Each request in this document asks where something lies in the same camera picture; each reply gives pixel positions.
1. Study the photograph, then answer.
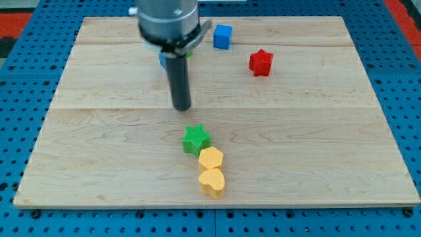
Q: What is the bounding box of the blue triangle block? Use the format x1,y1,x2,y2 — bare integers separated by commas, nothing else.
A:
159,53,167,70

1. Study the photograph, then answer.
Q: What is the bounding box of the red star block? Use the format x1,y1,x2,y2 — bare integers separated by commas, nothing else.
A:
249,49,274,76

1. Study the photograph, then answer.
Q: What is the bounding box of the yellow heart block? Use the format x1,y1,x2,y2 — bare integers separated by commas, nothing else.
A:
198,168,226,199

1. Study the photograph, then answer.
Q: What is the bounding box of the wooden board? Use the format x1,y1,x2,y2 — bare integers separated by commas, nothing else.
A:
14,16,420,209

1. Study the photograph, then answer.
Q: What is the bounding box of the green star block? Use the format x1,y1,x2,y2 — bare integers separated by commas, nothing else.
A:
182,124,211,157

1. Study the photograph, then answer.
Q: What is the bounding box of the grey tool mounting bracket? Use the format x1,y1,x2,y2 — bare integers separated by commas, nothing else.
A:
141,20,212,58

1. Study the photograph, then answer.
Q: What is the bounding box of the blue cube block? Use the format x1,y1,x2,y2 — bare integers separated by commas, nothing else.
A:
213,24,233,50

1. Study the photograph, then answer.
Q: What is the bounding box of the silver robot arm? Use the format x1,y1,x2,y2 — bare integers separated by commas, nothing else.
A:
136,0,212,111

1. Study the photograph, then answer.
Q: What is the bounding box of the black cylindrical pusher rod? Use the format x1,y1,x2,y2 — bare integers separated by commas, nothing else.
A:
165,55,191,111

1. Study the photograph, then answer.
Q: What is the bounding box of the yellow pentagon block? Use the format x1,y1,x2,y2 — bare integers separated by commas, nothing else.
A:
198,146,224,172

